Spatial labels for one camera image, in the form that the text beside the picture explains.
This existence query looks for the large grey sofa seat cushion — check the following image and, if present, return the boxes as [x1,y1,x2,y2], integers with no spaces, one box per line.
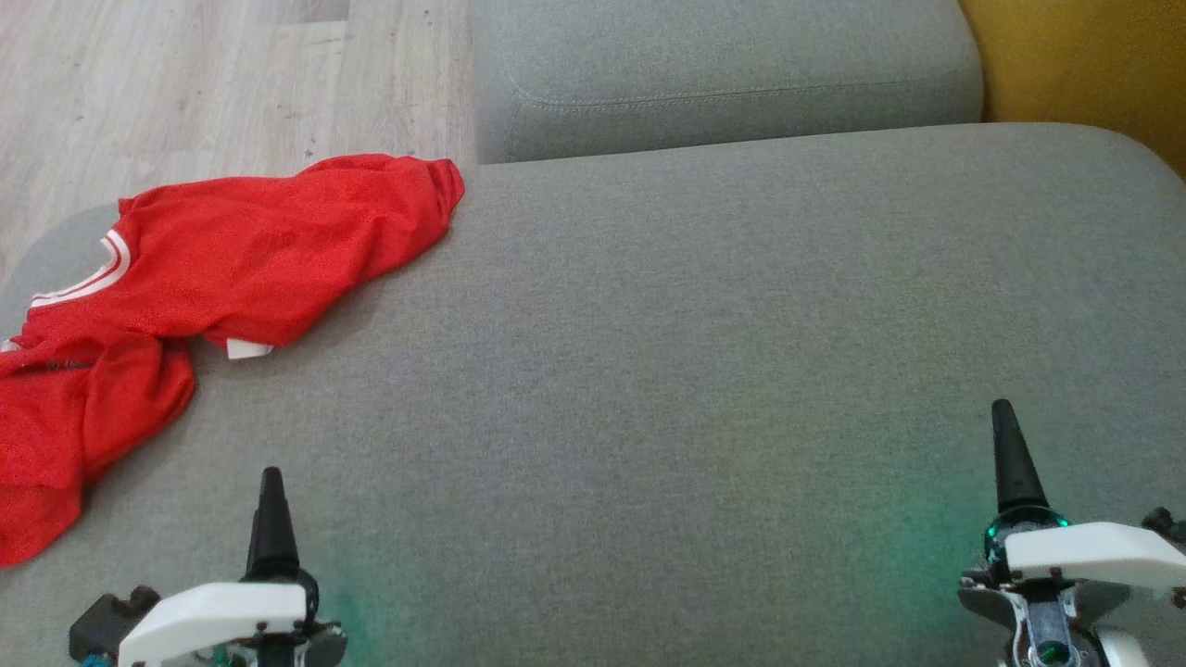
[0,122,1186,667]

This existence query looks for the yellow fabric furniture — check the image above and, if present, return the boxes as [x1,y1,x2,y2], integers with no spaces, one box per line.
[959,0,1186,179]

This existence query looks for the grey sofa cushion with seam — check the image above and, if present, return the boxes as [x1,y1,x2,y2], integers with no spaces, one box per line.
[473,0,985,166]

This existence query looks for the red jersey with white stripes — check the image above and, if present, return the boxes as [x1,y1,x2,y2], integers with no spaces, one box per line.
[0,154,465,362]

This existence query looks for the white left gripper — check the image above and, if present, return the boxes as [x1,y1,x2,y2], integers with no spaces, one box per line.
[119,467,321,667]

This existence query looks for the red shorts with white bands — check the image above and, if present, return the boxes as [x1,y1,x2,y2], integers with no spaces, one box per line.
[0,332,197,568]

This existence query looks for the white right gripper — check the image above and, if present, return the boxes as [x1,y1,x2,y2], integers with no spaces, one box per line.
[984,399,1186,586]

